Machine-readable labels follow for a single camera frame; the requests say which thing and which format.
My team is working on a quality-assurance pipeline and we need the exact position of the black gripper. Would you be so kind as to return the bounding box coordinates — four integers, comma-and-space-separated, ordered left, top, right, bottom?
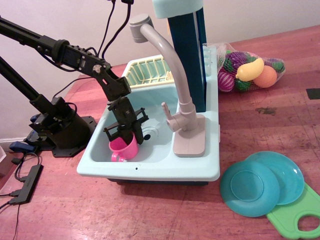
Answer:
103, 97, 149, 145

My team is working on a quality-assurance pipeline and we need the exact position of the pink plastic toy cup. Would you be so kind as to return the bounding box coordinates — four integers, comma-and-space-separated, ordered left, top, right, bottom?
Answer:
109, 134, 139, 162

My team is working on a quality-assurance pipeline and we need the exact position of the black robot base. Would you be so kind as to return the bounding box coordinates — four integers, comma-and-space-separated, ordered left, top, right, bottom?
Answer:
24, 94, 97, 158

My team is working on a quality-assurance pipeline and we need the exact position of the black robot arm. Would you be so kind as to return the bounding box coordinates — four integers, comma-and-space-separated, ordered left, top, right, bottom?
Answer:
0, 18, 149, 145

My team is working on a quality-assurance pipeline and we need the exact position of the light blue toy sink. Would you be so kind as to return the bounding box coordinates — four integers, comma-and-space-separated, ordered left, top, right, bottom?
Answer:
76, 48, 220, 182

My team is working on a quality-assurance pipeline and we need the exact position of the yellow dish rack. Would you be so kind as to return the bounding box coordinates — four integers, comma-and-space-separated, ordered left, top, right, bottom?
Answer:
122, 54, 174, 89

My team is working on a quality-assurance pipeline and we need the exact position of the grey toy faucet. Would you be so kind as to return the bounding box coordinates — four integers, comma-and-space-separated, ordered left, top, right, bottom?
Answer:
129, 13, 206, 158

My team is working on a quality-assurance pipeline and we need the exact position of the blue clamp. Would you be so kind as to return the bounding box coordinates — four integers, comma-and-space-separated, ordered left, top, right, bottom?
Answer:
9, 141, 37, 153

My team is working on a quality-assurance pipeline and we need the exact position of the dark blue water tank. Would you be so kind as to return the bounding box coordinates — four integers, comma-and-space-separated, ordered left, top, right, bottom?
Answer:
152, 0, 207, 113

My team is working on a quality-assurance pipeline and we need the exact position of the black usb hub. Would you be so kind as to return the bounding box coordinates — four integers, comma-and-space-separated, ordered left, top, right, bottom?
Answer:
8, 164, 44, 205

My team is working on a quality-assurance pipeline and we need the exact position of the mesh bag of toys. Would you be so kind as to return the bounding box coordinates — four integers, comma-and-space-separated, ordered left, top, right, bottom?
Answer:
202, 42, 286, 93

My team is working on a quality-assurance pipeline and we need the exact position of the yellow toy lemon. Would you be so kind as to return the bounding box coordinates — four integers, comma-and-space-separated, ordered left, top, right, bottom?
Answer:
235, 58, 265, 82

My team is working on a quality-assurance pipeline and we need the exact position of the teal front plate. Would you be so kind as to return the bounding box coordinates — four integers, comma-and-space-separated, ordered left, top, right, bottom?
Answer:
220, 160, 280, 218

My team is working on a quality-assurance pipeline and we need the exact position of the teal plate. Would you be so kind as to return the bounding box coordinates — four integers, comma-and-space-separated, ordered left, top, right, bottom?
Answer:
246, 151, 305, 206
220, 160, 280, 218

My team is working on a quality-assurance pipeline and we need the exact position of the orange toy fruit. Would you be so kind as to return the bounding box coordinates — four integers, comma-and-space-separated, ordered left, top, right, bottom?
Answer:
253, 65, 277, 88

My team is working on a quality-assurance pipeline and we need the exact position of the teal rear plate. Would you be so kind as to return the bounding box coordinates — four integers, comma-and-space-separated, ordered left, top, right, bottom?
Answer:
246, 151, 305, 206

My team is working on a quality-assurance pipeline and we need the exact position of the green cutting board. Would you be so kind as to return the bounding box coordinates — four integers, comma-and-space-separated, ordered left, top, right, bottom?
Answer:
266, 183, 320, 240

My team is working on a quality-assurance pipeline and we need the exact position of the black tape patch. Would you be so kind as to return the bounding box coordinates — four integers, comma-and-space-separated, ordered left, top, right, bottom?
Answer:
306, 88, 320, 100

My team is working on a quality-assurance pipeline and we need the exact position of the black hanging cable right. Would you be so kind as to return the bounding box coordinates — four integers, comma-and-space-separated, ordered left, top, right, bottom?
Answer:
101, 0, 135, 60

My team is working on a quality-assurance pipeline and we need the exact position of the black hanging cable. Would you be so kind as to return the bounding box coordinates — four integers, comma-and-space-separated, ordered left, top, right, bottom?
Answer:
97, 0, 116, 57
101, 0, 135, 60

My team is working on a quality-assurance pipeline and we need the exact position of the black hanging cable left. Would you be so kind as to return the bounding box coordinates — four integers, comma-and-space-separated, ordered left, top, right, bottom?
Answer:
97, 0, 116, 57

